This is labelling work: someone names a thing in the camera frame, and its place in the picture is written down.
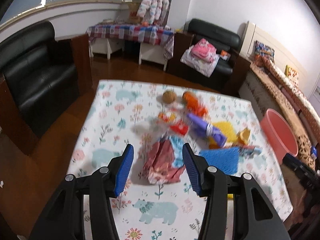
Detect black leather sofa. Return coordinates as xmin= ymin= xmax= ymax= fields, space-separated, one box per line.
xmin=1 ymin=21 xmax=93 ymax=155

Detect colourful patterned pillow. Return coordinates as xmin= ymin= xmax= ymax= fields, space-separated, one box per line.
xmin=254 ymin=40 xmax=274 ymax=67

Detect blue mesh scrubber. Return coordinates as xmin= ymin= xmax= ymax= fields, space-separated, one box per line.
xmin=199 ymin=146 xmax=263 ymax=176

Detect bed with brown blanket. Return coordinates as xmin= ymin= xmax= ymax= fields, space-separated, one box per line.
xmin=239 ymin=22 xmax=319 ymax=171

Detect yellow mesh scrubber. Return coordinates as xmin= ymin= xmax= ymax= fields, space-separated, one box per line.
xmin=212 ymin=121 xmax=238 ymax=142

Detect pink folded clothes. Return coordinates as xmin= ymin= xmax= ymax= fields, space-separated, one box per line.
xmin=191 ymin=38 xmax=216 ymax=63

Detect black leather armchair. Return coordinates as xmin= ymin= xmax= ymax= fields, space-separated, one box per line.
xmin=166 ymin=18 xmax=251 ymax=97

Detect orange plastic wrapper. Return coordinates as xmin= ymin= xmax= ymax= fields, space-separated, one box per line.
xmin=182 ymin=91 xmax=208 ymax=117

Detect yellow floral pillow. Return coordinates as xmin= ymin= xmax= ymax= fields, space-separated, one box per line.
xmin=285 ymin=65 xmax=299 ymax=87

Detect walnut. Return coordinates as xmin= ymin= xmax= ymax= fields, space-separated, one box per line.
xmin=162 ymin=90 xmax=177 ymax=104

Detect orange rolled quilt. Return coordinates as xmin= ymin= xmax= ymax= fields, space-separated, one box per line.
xmin=263 ymin=57 xmax=320 ymax=133

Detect red snack wrapper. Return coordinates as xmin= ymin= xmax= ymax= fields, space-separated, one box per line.
xmin=158 ymin=111 xmax=189 ymax=136

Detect hanging pastel puffer jacket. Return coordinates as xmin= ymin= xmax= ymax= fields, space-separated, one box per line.
xmin=137 ymin=0 xmax=169 ymax=26

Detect blue tissue pack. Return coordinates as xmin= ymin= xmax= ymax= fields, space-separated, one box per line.
xmin=310 ymin=146 xmax=317 ymax=160

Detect pink plastic bucket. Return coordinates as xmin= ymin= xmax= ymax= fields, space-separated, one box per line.
xmin=260 ymin=108 xmax=298 ymax=165

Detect plaid covered side table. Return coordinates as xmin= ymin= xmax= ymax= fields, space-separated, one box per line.
xmin=86 ymin=24 xmax=175 ymax=69

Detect white folded cloth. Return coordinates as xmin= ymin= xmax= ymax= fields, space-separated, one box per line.
xmin=180 ymin=49 xmax=220 ymax=77

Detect floral bear tablecloth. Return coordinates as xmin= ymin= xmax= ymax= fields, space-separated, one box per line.
xmin=68 ymin=80 xmax=293 ymax=239

